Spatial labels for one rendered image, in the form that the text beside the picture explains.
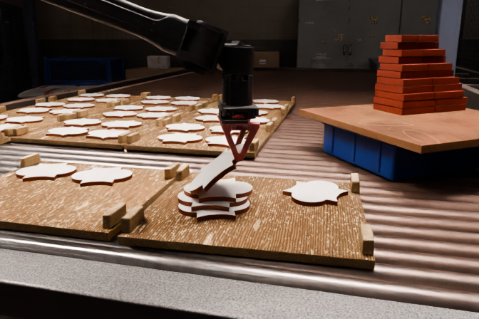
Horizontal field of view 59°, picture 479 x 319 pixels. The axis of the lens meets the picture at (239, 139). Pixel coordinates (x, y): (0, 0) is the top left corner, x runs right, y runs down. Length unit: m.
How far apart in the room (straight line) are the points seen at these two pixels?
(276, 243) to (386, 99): 0.75
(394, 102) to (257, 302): 0.85
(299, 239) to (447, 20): 1.91
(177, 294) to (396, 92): 0.91
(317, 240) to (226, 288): 0.18
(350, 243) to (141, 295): 0.33
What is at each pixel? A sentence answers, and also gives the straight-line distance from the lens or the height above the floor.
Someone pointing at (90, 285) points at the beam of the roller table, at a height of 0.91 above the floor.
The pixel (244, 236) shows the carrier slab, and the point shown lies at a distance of 0.71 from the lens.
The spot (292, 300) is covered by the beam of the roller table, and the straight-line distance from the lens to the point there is 0.60.
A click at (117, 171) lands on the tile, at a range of 1.04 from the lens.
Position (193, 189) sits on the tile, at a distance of 0.79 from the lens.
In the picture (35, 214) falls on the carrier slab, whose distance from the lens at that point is 0.88.
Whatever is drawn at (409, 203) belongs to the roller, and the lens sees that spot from 0.97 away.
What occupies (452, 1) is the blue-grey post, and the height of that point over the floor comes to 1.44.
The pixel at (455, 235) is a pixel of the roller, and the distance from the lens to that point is 0.85.
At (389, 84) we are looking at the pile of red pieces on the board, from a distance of 1.32.
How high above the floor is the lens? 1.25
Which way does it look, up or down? 13 degrees down
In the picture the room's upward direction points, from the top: straight up
